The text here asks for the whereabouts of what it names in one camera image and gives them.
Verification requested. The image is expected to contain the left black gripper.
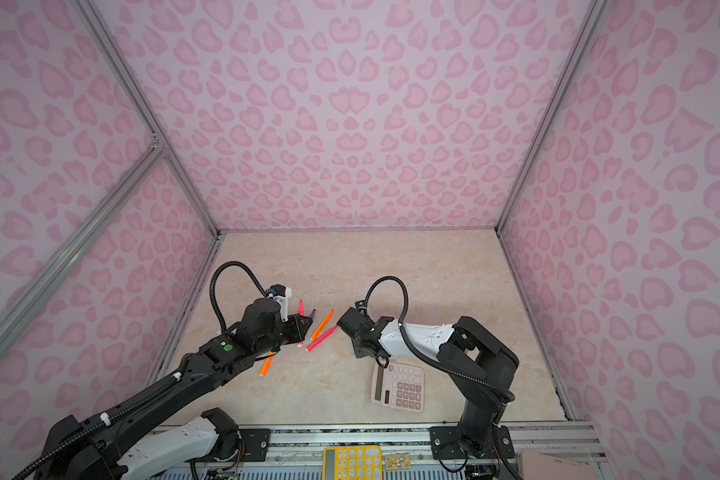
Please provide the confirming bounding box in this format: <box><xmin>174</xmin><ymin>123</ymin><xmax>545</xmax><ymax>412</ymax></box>
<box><xmin>256</xmin><ymin>311</ymin><xmax>315</xmax><ymax>358</ymax></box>

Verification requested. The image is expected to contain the pink highlighter pen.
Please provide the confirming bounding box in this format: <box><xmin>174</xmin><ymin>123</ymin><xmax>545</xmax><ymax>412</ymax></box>
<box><xmin>306</xmin><ymin>325</ymin><xmax>338</xmax><ymax>352</ymax></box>
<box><xmin>297</xmin><ymin>299</ymin><xmax>305</xmax><ymax>347</ymax></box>

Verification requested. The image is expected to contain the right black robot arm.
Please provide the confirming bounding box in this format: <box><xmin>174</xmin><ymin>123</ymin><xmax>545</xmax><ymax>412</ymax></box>
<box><xmin>338</xmin><ymin>305</ymin><xmax>519</xmax><ymax>462</ymax></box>

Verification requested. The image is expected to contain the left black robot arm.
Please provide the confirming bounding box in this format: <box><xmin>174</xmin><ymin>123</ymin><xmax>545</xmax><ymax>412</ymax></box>
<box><xmin>14</xmin><ymin>298</ymin><xmax>313</xmax><ymax>479</ymax></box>

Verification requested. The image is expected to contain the orange highlighter pen upper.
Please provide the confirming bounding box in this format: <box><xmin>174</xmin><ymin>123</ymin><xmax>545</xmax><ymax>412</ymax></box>
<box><xmin>310</xmin><ymin>310</ymin><xmax>334</xmax><ymax>341</ymax></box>

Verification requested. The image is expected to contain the orange highlighter pen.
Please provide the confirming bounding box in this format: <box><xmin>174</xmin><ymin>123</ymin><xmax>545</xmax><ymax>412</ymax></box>
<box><xmin>259</xmin><ymin>353</ymin><xmax>275</xmax><ymax>377</ymax></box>
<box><xmin>310</xmin><ymin>310</ymin><xmax>334</xmax><ymax>341</ymax></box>

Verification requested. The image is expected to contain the orange highlighter pen lower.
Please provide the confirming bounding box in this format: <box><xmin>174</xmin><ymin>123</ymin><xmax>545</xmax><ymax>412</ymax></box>
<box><xmin>259</xmin><ymin>353</ymin><xmax>275</xmax><ymax>377</ymax></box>

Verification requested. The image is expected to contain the pink desk calculator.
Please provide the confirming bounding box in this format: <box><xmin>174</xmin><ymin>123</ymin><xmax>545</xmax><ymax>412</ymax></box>
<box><xmin>370</xmin><ymin>362</ymin><xmax>425</xmax><ymax>413</ymax></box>

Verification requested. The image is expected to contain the yellow calculator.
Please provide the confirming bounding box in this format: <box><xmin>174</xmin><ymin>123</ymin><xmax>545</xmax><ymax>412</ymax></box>
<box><xmin>321</xmin><ymin>445</ymin><xmax>383</xmax><ymax>480</ymax></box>

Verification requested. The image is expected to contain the small brown circuit board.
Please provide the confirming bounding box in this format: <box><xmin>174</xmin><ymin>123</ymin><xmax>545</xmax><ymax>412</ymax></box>
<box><xmin>384</xmin><ymin>454</ymin><xmax>412</xmax><ymax>472</ymax></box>

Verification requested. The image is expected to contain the left black corrugated cable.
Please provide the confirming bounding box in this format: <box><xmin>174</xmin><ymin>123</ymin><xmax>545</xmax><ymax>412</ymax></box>
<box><xmin>209</xmin><ymin>260</ymin><xmax>268</xmax><ymax>334</ymax></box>

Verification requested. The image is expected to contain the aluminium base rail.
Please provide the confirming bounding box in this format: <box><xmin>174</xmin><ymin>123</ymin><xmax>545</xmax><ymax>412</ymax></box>
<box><xmin>173</xmin><ymin>419</ymin><xmax>613</xmax><ymax>480</ymax></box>

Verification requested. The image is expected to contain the aluminium frame strut left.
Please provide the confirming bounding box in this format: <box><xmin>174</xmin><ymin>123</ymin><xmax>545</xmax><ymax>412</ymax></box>
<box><xmin>0</xmin><ymin>141</ymin><xmax>165</xmax><ymax>361</ymax></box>

